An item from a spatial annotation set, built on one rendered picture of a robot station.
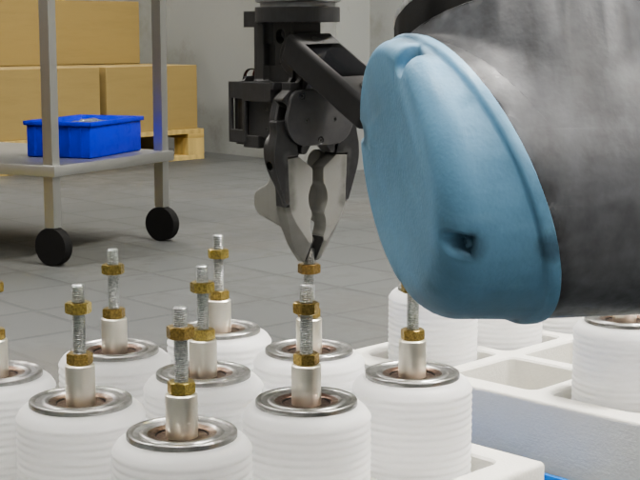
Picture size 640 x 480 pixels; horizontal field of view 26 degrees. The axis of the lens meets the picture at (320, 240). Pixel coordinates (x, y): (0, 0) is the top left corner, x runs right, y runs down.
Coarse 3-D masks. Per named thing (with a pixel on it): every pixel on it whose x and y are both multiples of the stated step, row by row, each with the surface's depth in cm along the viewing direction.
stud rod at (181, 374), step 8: (176, 312) 93; (184, 312) 93; (176, 320) 93; (184, 320) 93; (176, 344) 93; (184, 344) 93; (176, 352) 93; (184, 352) 93; (176, 360) 93; (184, 360) 93; (176, 368) 93; (184, 368) 93; (176, 376) 93; (184, 376) 93
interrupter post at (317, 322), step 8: (296, 320) 118; (320, 320) 118; (296, 328) 118; (320, 328) 118; (296, 336) 118; (312, 336) 118; (320, 336) 118; (296, 344) 119; (320, 344) 118; (320, 352) 119
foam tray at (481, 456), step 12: (480, 456) 113; (492, 456) 113; (504, 456) 113; (516, 456) 113; (480, 468) 113; (492, 468) 110; (504, 468) 110; (516, 468) 110; (528, 468) 110; (540, 468) 111
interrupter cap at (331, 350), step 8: (272, 344) 120; (280, 344) 121; (288, 344) 121; (328, 344) 121; (336, 344) 121; (344, 344) 120; (272, 352) 117; (280, 352) 117; (288, 352) 118; (328, 352) 118; (336, 352) 117; (344, 352) 117; (352, 352) 119; (288, 360) 116; (320, 360) 115; (328, 360) 116
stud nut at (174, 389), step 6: (168, 384) 94; (174, 384) 93; (180, 384) 93; (186, 384) 93; (192, 384) 93; (168, 390) 94; (174, 390) 93; (180, 390) 93; (186, 390) 93; (192, 390) 93
